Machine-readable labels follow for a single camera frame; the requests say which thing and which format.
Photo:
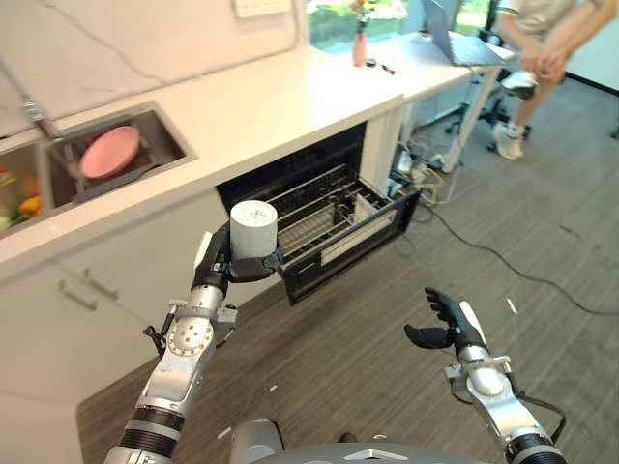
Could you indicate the grey robot body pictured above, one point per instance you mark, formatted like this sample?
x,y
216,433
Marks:
x,y
309,444

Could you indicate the white kitchen counter cabinet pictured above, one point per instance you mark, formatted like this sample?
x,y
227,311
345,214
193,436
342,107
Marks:
x,y
159,203

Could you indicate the person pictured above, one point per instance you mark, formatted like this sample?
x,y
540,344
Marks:
x,y
537,67

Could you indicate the white desk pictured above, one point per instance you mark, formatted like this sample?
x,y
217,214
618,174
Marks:
x,y
435,72

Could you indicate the orange fruit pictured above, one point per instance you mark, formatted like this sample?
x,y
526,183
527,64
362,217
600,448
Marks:
x,y
30,205

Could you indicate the black red pen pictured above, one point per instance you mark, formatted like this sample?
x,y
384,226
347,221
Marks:
x,y
386,68

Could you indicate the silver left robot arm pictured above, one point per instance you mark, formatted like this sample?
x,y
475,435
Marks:
x,y
170,367

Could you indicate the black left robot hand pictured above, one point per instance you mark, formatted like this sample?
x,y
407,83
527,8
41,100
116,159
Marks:
x,y
244,269

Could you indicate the pink bottle vase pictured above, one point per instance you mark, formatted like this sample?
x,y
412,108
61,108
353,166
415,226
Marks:
x,y
359,46

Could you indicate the black dishwasher drawer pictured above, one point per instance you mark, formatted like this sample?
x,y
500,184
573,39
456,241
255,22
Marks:
x,y
333,222

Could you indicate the steel kitchen sink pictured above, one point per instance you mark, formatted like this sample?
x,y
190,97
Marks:
x,y
92,159

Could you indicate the grey laptop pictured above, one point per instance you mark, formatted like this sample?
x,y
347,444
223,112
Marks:
x,y
459,36

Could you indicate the pink plate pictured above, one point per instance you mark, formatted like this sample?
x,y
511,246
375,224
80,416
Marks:
x,y
109,152

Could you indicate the silver faucet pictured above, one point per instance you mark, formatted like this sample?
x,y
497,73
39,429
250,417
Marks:
x,y
29,99

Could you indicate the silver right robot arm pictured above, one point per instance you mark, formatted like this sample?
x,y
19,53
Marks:
x,y
500,401

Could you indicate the white wall socket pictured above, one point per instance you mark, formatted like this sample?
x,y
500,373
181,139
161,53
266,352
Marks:
x,y
262,7

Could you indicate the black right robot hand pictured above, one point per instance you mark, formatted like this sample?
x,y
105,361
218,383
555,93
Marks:
x,y
449,319

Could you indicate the white cylindrical cup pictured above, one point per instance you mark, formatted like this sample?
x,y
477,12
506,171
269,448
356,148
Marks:
x,y
253,229

